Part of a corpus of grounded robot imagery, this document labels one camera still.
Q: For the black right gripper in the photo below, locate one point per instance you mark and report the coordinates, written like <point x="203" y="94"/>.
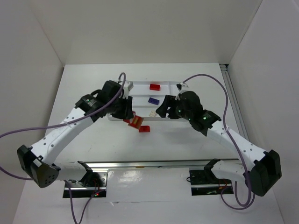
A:
<point x="170" y="107"/>

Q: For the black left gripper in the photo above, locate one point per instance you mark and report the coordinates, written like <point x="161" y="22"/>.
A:
<point x="126" y="107"/>

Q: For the red arched lego block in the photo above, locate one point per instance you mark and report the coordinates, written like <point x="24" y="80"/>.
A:
<point x="131" y="119"/>

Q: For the white lego plate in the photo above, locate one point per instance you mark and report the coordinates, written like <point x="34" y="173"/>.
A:
<point x="152" y="114"/>

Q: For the orange lego plate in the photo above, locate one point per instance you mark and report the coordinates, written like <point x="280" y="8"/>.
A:
<point x="136" y="122"/>

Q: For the blue lego plate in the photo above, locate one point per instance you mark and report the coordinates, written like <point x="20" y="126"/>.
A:
<point x="153" y="101"/>

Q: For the red curved lego brick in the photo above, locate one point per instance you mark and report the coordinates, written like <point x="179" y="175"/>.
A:
<point x="144" y="129"/>

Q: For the red lego plate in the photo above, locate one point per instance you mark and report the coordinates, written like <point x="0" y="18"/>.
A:
<point x="154" y="87"/>

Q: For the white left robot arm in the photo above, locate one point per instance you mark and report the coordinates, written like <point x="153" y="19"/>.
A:
<point x="38" y="160"/>

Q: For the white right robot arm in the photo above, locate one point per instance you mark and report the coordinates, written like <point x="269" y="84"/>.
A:
<point x="259" y="169"/>

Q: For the white compartment tray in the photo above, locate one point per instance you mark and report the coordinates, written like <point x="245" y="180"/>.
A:
<point x="141" y="93"/>

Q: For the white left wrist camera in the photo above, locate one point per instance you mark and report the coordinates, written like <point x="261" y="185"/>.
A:
<point x="127" y="87"/>

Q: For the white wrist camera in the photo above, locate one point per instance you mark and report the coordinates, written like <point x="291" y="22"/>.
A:
<point x="127" y="87"/>
<point x="182" y="87"/>

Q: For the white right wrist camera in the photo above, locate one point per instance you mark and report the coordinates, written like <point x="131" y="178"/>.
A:
<point x="182" y="87"/>

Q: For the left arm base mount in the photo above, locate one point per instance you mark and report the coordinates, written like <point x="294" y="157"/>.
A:
<point x="96" y="186"/>

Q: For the aluminium side rail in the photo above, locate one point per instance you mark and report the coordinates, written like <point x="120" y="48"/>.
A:
<point x="233" y="100"/>

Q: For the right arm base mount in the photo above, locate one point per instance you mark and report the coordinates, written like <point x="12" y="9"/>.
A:
<point x="203" y="185"/>

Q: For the aluminium front rail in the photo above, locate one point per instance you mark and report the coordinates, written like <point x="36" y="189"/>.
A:
<point x="148" y="164"/>

